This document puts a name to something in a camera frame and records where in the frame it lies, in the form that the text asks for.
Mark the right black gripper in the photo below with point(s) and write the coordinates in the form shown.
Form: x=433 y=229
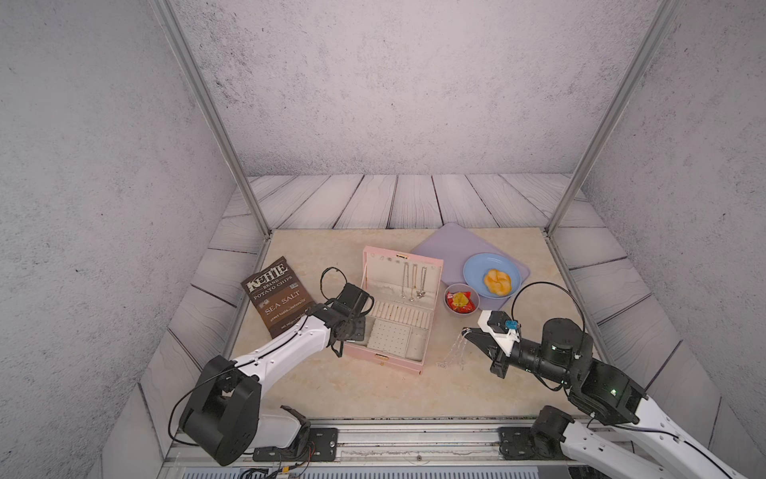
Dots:
x=491 y=347

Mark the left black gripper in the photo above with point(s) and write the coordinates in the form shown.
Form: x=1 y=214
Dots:
x=361 y=328

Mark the pink jewelry box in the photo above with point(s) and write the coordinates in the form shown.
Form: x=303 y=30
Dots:
x=406 y=289

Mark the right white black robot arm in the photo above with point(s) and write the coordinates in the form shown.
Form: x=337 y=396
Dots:
x=562 y=360

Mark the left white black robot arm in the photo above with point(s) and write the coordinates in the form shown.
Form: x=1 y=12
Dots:
x=223 y=413

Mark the red yellow snack packet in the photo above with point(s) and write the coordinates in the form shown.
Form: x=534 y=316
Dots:
x=460 y=302

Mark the purple bowl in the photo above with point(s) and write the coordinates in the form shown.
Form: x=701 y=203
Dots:
x=462 y=287

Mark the yellow bread roll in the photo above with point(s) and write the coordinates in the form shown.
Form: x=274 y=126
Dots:
x=498 y=283

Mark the blue plate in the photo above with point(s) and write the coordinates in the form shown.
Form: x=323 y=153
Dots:
x=477 y=266

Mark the brown kettle chips bag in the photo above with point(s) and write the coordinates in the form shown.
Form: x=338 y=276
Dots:
x=278 y=295

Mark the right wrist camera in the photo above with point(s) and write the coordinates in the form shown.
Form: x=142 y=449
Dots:
x=504 y=331

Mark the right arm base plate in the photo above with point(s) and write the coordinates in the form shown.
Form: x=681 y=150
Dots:
x=527 y=444

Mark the aluminium mounting rail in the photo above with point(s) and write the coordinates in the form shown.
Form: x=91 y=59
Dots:
x=397 y=449

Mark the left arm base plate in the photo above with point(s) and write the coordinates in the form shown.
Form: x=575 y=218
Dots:
x=317 y=444

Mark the right metal frame post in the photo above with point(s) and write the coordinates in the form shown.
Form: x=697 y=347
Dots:
x=659 y=27

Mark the metal frame post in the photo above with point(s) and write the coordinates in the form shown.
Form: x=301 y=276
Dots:
x=184 y=55
x=659 y=27

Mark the left metal frame post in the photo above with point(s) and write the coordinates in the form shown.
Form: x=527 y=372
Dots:
x=184 y=55

